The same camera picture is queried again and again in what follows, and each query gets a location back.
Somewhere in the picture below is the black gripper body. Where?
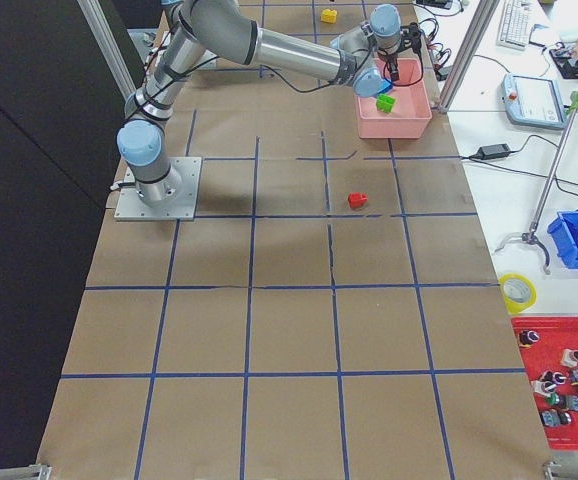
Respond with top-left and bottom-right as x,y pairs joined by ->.
376,22 -> 422,83

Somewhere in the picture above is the blue toy block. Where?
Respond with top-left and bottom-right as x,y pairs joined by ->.
374,82 -> 394,98

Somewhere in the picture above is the green toy block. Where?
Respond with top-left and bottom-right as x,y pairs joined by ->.
375,94 -> 397,114

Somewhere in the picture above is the yellow toy block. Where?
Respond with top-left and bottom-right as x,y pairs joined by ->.
320,8 -> 338,24

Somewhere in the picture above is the red toy block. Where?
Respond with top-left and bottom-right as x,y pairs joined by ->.
347,192 -> 369,210

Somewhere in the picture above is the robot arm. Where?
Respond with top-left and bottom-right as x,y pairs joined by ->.
116,1 -> 422,206

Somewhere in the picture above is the pink plastic box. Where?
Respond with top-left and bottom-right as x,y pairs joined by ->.
355,58 -> 432,139

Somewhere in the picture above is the white keyboard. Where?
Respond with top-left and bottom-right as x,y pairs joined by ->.
496,0 -> 533,51

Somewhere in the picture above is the black power adapter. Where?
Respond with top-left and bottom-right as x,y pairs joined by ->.
475,143 -> 512,160

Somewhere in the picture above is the teach pendant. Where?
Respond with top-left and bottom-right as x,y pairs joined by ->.
501,73 -> 566,130

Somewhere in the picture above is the reacher grabber tool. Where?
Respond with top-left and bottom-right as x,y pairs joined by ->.
493,90 -> 578,275

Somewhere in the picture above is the yellow tape roll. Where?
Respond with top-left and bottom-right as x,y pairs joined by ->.
499,273 -> 537,314

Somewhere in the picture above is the red parts tray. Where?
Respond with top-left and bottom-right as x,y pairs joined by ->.
512,316 -> 578,450

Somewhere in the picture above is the aluminium frame post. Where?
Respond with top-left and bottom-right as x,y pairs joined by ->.
437,0 -> 499,114

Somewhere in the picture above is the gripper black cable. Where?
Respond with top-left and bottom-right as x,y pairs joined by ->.
268,19 -> 428,94

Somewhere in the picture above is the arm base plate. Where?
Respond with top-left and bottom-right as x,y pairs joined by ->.
114,156 -> 202,221

